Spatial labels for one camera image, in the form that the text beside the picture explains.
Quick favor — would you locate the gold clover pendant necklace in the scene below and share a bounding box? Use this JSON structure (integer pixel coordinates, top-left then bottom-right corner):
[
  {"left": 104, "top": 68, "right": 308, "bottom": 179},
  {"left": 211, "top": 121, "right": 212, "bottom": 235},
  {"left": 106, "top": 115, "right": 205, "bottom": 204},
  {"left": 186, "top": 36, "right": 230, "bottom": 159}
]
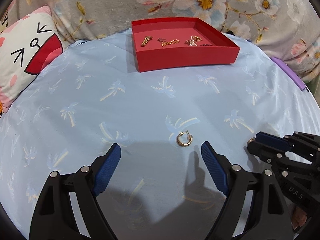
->
[{"left": 184, "top": 35, "right": 203, "bottom": 47}]

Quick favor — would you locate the purple book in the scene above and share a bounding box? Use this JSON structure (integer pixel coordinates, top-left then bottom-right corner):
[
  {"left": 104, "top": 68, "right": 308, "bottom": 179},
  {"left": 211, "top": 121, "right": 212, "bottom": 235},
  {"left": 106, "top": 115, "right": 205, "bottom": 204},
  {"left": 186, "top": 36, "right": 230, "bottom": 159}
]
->
[{"left": 271, "top": 57, "right": 306, "bottom": 90}]

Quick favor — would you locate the light blue palm bedsheet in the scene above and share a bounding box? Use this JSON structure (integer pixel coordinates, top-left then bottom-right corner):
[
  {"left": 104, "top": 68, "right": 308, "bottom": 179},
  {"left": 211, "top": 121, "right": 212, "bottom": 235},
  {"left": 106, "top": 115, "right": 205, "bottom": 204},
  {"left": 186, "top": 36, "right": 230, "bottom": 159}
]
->
[{"left": 1, "top": 30, "right": 319, "bottom": 239}]

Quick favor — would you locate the gold watch band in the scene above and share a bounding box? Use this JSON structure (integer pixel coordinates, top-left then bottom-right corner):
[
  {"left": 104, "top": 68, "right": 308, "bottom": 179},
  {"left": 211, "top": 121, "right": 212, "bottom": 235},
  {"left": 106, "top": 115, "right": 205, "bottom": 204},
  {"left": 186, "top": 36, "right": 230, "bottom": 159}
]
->
[{"left": 140, "top": 36, "right": 153, "bottom": 47}]

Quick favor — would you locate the gold bead chain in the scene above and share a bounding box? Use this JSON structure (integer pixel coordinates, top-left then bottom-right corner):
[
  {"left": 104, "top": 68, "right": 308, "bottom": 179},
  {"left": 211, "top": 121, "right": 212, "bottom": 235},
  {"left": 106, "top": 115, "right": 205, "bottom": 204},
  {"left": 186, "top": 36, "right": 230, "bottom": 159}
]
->
[{"left": 160, "top": 38, "right": 181, "bottom": 48}]

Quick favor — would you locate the left hand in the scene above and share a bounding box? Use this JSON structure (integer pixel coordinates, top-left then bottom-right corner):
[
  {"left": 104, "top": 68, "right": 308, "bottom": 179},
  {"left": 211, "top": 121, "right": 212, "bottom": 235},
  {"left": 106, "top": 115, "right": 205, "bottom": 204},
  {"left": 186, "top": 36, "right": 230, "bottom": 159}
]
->
[{"left": 291, "top": 205, "right": 307, "bottom": 230}]

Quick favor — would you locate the gold hoop earring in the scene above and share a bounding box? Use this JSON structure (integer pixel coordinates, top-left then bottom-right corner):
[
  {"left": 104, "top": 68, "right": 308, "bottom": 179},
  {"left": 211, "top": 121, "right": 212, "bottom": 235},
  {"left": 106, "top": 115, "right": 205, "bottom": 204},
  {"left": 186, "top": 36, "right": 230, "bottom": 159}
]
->
[{"left": 176, "top": 130, "right": 193, "bottom": 147}]

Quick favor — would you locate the red cardboard tray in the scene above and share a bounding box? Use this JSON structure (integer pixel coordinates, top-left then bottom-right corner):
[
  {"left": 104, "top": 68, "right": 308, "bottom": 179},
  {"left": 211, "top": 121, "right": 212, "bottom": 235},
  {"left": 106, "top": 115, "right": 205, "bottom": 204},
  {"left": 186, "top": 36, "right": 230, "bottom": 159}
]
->
[{"left": 131, "top": 17, "right": 240, "bottom": 72}]

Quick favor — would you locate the white cartoon face pillow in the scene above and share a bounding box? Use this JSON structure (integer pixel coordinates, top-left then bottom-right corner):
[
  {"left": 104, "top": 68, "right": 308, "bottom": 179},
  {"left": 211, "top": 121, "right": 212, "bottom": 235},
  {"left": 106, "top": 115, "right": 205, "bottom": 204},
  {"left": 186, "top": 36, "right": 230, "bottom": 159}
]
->
[{"left": 1, "top": 5, "right": 64, "bottom": 112}]

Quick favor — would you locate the grey floral blanket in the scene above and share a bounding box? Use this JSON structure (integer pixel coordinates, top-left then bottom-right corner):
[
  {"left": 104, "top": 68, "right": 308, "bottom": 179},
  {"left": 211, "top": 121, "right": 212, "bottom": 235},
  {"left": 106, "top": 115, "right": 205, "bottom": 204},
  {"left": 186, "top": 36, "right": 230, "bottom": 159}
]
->
[{"left": 3, "top": 0, "right": 319, "bottom": 82}]

